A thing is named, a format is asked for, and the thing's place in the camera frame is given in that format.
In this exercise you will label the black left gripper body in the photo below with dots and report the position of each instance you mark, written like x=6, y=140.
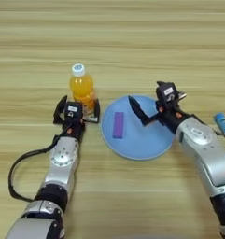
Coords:
x=74, y=129

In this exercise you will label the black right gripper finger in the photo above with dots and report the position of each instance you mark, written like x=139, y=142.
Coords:
x=138, y=112
x=160, y=84

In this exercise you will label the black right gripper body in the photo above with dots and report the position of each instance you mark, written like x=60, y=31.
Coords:
x=171, y=119

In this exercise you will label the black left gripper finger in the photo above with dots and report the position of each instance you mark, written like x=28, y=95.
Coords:
x=96, y=110
x=59, y=112

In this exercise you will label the purple rectangular block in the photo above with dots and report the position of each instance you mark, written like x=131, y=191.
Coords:
x=118, y=125

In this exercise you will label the orange juice bottle white cap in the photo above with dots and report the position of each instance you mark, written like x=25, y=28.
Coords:
x=82, y=88

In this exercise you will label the blue round plate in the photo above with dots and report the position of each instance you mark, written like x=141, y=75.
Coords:
x=138, y=140

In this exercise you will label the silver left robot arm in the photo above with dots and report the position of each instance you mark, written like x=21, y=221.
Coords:
x=62, y=161

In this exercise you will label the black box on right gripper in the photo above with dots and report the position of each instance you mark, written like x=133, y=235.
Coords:
x=167, y=93

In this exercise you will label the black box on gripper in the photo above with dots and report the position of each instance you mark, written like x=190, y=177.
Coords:
x=167, y=93
x=73, y=110

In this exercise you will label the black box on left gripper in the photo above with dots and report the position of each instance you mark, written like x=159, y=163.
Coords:
x=73, y=110

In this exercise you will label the blue glue stick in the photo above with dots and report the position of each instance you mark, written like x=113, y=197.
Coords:
x=223, y=124

